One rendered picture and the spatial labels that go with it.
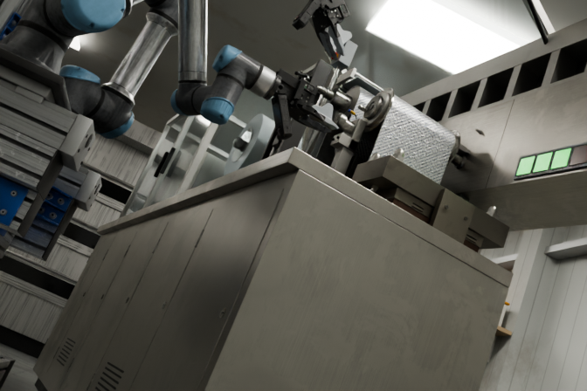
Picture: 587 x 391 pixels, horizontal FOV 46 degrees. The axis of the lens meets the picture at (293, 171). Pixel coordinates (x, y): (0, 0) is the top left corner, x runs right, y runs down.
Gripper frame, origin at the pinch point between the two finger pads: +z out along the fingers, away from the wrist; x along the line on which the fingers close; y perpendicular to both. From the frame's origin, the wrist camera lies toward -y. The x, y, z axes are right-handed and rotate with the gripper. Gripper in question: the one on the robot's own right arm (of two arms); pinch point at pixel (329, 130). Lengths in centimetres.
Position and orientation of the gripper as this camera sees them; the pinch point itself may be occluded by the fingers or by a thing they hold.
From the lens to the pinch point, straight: 184.5
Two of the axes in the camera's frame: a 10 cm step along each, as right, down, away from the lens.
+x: -4.2, 1.4, 9.0
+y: 3.7, -8.7, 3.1
